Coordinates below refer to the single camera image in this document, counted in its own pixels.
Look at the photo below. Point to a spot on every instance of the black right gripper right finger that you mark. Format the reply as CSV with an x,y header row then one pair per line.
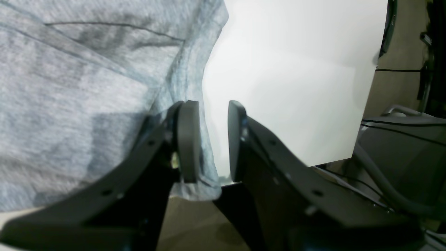
x,y
298,209

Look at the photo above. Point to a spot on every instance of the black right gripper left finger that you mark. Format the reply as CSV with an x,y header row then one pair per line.
x,y
124,210

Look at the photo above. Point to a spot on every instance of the grey T-shirt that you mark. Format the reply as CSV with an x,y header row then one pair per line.
x,y
78,78

